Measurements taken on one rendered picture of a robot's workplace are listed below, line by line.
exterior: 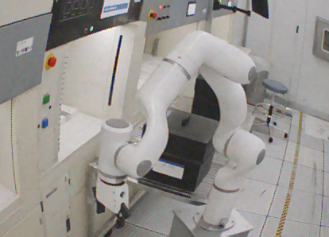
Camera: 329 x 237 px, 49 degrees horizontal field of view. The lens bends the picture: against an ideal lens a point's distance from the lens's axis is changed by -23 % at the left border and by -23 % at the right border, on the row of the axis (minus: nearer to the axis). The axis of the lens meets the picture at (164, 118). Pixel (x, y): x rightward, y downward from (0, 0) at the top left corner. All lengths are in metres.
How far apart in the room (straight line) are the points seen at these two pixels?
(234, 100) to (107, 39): 0.96
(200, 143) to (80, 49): 0.83
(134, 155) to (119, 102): 1.18
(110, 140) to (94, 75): 1.19
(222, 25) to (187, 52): 3.85
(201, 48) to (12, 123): 0.70
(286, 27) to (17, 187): 5.09
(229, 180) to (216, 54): 0.56
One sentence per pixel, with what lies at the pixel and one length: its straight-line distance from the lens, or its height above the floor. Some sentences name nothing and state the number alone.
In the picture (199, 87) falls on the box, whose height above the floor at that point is 0.96.
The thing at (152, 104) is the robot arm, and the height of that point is 1.38.
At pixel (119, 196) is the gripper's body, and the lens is 1.20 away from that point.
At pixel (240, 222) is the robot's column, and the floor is 0.76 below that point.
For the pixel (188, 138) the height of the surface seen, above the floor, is 1.01.
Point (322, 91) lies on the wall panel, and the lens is 6.23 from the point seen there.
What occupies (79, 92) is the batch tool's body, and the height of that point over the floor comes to 0.97.
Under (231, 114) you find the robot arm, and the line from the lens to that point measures 1.48.
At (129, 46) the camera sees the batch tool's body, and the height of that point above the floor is 1.28.
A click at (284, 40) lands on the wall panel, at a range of 6.10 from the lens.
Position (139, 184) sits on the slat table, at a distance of 2.02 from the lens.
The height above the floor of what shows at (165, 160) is 0.88.
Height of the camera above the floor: 1.77
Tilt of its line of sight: 22 degrees down
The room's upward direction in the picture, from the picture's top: 10 degrees clockwise
